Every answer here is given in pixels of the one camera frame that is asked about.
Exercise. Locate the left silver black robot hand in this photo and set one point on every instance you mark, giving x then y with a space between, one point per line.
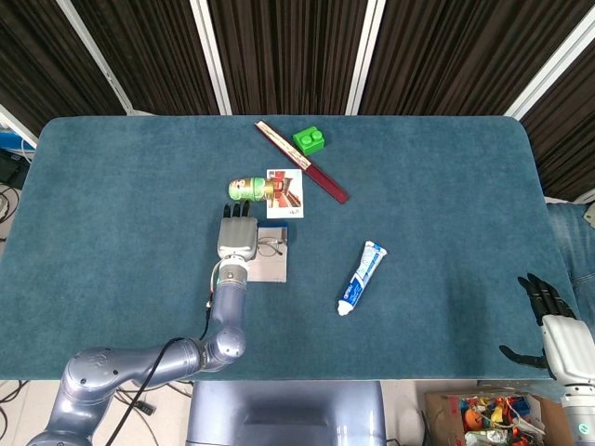
237 237

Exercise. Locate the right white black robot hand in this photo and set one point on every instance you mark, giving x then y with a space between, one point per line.
569 344

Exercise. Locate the wire-frame eyeglasses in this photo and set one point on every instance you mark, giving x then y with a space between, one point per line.
269 246

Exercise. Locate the left blue grey robot arm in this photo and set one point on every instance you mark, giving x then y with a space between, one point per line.
228 306

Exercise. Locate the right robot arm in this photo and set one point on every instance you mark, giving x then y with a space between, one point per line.
578 418

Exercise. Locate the green painted nesting doll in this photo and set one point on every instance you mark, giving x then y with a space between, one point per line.
246 188

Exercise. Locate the white bordered photo card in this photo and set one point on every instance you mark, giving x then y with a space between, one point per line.
289 204

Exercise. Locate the red chopsticks package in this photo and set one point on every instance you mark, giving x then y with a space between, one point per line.
327 183

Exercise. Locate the green plastic building block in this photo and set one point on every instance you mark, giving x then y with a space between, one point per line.
309 141

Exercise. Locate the blue white toothpaste tube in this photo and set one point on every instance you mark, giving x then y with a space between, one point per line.
362 279

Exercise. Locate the cardboard box of toys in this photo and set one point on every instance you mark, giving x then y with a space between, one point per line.
441 423

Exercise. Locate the blue grey robot torso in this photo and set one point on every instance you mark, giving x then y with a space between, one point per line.
283 413

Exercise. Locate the teal velvet table cloth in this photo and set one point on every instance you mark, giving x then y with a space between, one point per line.
418 195

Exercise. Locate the dark brown pleated curtain panel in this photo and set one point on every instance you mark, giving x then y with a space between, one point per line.
37 56
149 56
441 56
567 139
288 56

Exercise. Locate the black electronic device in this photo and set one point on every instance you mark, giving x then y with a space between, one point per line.
11 169

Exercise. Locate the small blue box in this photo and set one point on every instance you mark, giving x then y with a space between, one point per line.
14 139

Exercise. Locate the white partition post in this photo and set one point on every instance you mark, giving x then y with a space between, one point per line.
18 124
210 56
366 56
553 65
93 56

